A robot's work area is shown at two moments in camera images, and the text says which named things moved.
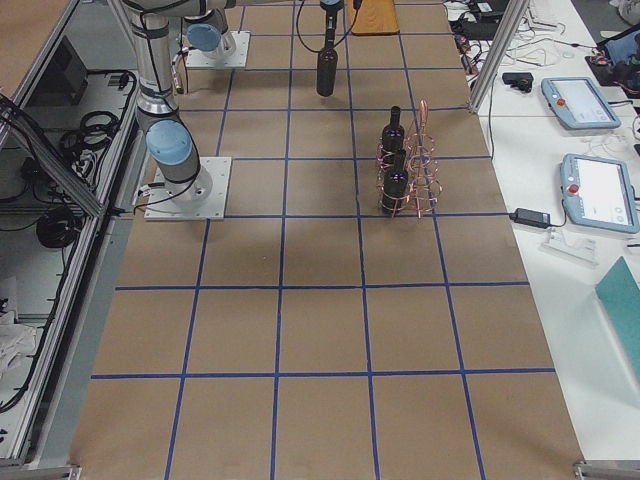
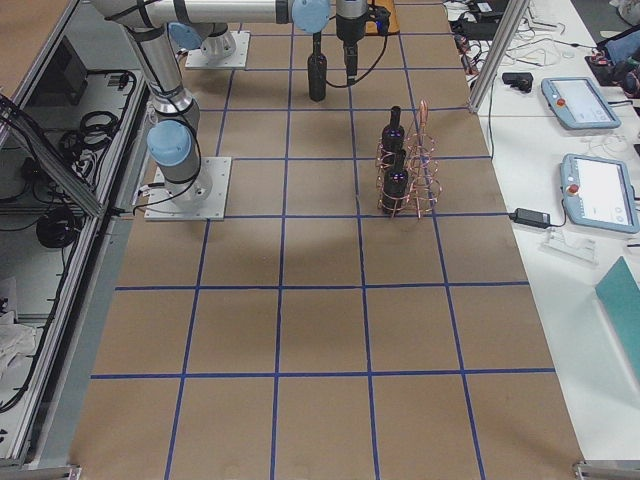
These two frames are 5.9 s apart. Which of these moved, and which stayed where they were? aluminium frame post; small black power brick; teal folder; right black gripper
Moved: right black gripper
Stayed: aluminium frame post; teal folder; small black power brick
